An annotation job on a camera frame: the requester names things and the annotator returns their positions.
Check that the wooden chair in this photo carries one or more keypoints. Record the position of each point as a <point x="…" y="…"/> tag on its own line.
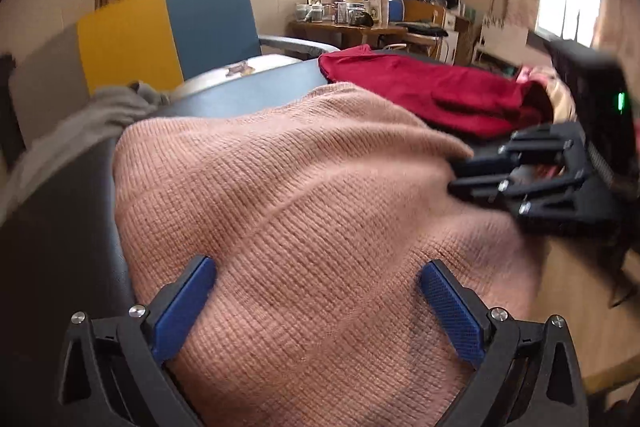
<point x="415" y="39"/>

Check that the wooden board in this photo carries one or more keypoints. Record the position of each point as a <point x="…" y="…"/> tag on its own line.
<point x="420" y="12"/>

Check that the blue container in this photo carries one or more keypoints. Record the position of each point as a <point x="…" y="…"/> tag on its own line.
<point x="396" y="12"/>

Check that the grey bed headboard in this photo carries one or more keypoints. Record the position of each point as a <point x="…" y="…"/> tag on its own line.
<point x="540" y="38"/>

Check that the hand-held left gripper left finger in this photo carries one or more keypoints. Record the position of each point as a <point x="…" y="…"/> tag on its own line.
<point x="182" y="312"/>

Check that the white cabinet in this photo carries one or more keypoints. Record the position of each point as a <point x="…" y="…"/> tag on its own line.
<point x="451" y="42"/>

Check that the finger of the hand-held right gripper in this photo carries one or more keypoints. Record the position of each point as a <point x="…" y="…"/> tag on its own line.
<point x="540" y="144"/>
<point x="550" y="207"/>

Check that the wooden desk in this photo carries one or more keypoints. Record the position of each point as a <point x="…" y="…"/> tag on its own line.
<point x="340" y="32"/>

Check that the white deer print pillow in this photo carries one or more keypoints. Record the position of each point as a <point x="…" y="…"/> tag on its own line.
<point x="270" y="62"/>

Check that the grey yellow blue sofa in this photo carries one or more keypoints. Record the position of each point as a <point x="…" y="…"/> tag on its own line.
<point x="210" y="22"/>

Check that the pink quilt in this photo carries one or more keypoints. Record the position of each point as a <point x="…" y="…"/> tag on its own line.
<point x="530" y="74"/>

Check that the beige garment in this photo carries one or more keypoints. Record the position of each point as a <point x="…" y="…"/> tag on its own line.
<point x="560" y="102"/>

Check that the dark green cloth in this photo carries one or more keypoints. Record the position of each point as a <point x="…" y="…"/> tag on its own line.
<point x="425" y="28"/>

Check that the red garment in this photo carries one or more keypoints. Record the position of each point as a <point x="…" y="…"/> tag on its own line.
<point x="425" y="87"/>

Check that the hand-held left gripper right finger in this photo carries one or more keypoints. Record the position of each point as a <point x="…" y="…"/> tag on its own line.
<point x="450" y="312"/>

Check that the pink knit sweater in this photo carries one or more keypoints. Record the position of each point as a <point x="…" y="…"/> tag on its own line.
<point x="300" y="207"/>

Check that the group of jars and bottles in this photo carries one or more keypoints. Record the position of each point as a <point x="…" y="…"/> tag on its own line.
<point x="357" y="9"/>

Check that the grey garment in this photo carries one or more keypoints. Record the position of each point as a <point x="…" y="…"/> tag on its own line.
<point x="100" y="107"/>

